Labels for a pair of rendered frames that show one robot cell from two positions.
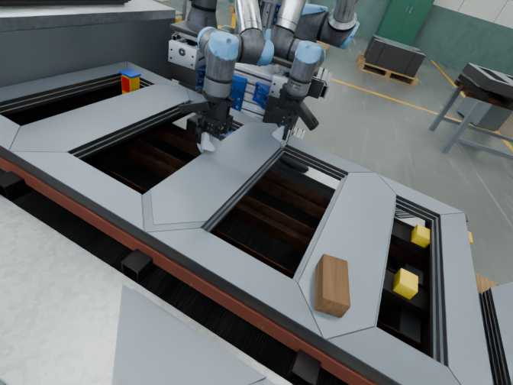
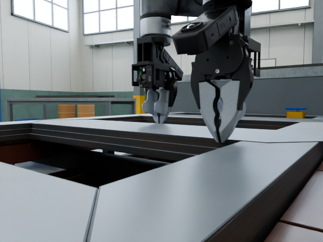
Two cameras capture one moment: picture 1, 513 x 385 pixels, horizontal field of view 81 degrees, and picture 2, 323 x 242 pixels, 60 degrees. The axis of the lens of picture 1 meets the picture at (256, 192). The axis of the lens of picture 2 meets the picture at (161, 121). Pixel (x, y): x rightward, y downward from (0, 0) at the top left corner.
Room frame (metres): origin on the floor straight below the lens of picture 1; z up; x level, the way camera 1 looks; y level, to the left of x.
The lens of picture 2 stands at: (1.06, -0.46, 0.91)
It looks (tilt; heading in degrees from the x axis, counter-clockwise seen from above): 4 degrees down; 110
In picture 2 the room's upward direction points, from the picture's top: straight up
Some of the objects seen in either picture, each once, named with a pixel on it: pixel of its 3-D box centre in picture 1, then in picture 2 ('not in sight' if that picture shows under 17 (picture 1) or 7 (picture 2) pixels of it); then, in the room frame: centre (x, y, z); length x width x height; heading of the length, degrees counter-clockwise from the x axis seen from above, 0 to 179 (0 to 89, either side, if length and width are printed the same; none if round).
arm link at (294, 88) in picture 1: (297, 86); not in sight; (1.01, -0.03, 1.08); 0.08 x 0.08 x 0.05
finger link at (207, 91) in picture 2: (279, 136); (216, 110); (1.00, -0.02, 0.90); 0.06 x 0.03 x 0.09; 74
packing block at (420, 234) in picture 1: (421, 235); not in sight; (0.80, -0.57, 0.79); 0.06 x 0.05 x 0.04; 164
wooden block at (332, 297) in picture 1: (331, 284); not in sight; (0.43, -0.22, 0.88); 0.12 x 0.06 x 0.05; 0
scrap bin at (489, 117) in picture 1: (486, 105); not in sight; (5.42, -3.22, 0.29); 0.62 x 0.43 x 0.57; 12
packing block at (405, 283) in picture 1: (405, 283); not in sight; (0.57, -0.47, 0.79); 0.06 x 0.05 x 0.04; 164
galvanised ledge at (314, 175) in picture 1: (311, 168); not in sight; (1.23, -0.22, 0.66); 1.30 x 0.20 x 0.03; 74
